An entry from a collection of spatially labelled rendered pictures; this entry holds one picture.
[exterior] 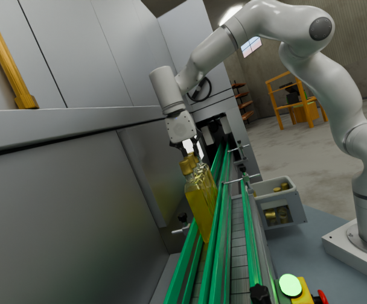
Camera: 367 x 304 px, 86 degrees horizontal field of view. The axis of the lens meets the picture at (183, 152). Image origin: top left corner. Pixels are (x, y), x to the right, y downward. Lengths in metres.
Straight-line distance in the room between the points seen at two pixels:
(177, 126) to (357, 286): 0.79
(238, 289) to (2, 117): 0.56
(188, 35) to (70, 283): 1.69
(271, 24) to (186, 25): 1.18
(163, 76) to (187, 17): 1.18
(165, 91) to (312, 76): 0.47
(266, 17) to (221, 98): 1.04
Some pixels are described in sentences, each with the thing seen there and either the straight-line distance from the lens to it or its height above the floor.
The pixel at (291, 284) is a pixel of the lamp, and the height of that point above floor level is 1.02.
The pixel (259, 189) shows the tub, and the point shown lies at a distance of 1.14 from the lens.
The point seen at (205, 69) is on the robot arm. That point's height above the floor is 1.58.
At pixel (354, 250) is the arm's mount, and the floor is 0.82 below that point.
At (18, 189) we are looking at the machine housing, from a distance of 0.41.
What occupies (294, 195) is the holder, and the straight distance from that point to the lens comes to 1.00.
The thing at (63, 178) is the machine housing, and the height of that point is 1.43.
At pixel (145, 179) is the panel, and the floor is 1.32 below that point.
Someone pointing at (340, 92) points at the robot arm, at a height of 1.36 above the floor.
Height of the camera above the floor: 1.44
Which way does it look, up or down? 8 degrees down
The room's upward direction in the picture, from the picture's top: 21 degrees counter-clockwise
